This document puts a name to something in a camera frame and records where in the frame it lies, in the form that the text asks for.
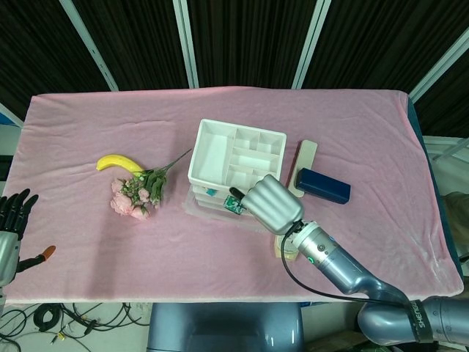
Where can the white metal rack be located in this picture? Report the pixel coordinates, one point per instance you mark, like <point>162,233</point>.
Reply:
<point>445,144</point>

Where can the white drawer organizer box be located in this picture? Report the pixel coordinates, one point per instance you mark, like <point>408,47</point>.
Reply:
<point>212,154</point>

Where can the black curtain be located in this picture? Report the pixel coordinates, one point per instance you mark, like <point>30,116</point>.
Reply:
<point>249,36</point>

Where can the clear plastic drawer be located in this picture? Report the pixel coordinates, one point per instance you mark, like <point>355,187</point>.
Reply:
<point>205,213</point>

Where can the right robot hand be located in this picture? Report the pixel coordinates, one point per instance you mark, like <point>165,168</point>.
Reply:
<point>275,205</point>

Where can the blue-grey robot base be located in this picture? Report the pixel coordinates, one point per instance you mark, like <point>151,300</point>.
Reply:
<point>220,330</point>

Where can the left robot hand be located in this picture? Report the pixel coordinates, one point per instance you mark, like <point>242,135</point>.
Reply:
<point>8,249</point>

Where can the small teal packet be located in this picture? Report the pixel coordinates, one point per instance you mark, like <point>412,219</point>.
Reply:
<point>211,191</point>

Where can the pink artificial flower bouquet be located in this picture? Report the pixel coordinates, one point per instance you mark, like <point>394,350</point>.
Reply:
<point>122,203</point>

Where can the teal patterned card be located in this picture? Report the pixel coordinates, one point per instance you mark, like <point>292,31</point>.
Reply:
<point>232,204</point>

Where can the yellow banana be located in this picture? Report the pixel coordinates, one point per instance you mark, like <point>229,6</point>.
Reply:
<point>117,159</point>

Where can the cream squeeze sauce bottle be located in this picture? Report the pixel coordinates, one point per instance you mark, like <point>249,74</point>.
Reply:
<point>281,253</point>

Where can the beige flat board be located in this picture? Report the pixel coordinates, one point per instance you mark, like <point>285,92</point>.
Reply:
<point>306,154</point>

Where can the white aluminium frame post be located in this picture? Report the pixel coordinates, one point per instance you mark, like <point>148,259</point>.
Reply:
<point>91,47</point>
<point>311,44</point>
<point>11,115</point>
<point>439,66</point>
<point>186,44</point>

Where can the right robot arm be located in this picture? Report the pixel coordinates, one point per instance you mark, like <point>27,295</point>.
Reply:
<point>337,264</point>

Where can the navy blue rectangular case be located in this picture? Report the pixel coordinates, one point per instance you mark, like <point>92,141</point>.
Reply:
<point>324,187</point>

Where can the pink tablecloth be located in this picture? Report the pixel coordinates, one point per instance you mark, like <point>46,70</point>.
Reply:
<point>165,256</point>

